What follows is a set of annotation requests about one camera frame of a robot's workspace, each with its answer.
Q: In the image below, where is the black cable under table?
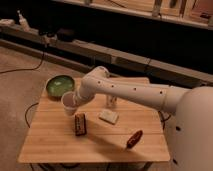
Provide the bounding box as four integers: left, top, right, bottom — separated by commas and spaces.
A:
24, 101, 40, 129

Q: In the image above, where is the black round device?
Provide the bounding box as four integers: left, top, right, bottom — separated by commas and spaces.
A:
57, 28, 75, 42

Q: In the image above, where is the wooden folding table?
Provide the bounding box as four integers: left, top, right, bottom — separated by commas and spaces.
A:
18, 93, 170, 163

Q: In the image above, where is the brown chocolate bar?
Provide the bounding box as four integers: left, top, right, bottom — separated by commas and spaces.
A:
75, 113, 87, 136

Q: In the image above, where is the black floor cable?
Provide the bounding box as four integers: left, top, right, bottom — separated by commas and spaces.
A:
0, 49, 46, 75

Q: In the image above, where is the white spray bottle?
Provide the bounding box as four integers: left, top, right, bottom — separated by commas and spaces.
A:
17, 11, 30, 31

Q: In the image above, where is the white ceramic cup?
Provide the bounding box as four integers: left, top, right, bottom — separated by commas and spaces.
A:
61, 91, 77, 116

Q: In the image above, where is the green ceramic bowl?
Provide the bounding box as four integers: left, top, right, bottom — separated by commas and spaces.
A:
46, 75, 75, 98

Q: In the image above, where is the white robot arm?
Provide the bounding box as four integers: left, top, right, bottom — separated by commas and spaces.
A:
74, 66, 213, 171

